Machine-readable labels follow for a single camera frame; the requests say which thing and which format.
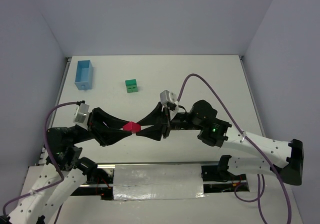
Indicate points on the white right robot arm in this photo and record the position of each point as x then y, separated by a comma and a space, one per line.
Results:
284, 159

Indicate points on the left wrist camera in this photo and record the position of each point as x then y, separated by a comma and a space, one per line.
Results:
81, 116

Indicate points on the green arched hospital block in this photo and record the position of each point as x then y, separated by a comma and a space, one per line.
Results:
131, 88

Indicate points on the green rectangular wooden block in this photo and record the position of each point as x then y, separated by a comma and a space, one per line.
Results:
131, 82

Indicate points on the blue plastic bin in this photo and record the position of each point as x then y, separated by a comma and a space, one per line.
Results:
84, 75

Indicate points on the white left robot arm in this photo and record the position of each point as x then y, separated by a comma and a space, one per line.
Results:
65, 170

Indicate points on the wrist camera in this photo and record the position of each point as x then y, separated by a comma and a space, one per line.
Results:
81, 116
170, 101

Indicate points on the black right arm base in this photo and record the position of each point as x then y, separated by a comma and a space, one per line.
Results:
217, 179

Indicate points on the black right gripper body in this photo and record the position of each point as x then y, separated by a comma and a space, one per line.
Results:
165, 123

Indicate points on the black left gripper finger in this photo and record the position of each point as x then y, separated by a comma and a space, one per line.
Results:
113, 136
103, 118

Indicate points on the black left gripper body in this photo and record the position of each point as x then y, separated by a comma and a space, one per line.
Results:
94, 127

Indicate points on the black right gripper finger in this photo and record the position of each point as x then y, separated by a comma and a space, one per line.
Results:
153, 132
154, 117

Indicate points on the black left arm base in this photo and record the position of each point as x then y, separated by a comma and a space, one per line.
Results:
93, 173

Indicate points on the red triangular wooden block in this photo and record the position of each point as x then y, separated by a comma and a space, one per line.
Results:
132, 127

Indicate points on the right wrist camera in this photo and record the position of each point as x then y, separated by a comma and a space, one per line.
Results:
170, 101

